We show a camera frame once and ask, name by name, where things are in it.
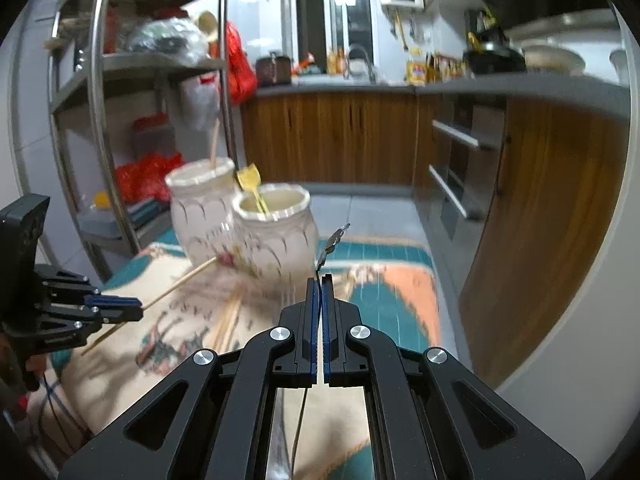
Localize white ceramic casserole pot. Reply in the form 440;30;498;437
521;44;586;75

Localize yellow tin can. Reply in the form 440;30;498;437
406;48;426;86

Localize hanging red plastic bag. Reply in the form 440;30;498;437
226;22;258;106

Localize wooden base cabinets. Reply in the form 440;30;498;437
241;91;629;387

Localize rear white ceramic jar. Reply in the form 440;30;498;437
165;157;239;266

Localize yellow tulip pick in jar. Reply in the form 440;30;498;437
236;164;269;214

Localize kitchen faucet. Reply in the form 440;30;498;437
345;44;376;84

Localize steel shelving rack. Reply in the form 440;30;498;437
49;0;229;282

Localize patterned quilted table mat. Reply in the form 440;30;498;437
20;234;442;479

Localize front white ceramic jar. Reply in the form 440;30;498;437
232;183;319;287

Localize white plastic bag hanging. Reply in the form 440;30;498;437
181;74;220;132

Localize white ceramic jar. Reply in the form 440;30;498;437
165;157;239;266
232;183;319;287

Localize built-in steel oven drawers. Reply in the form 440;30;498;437
428;93;509;281

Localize black wok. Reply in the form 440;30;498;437
463;32;526;76

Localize clear plastic bag on shelf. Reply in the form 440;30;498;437
126;18;209;66

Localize electric rice cooker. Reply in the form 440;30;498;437
255;52;292;88

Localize window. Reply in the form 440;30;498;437
288;0;375;75

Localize silver flower spoon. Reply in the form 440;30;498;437
291;222;350;478

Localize red bag on lower shelf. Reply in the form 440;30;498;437
115;152;184;205

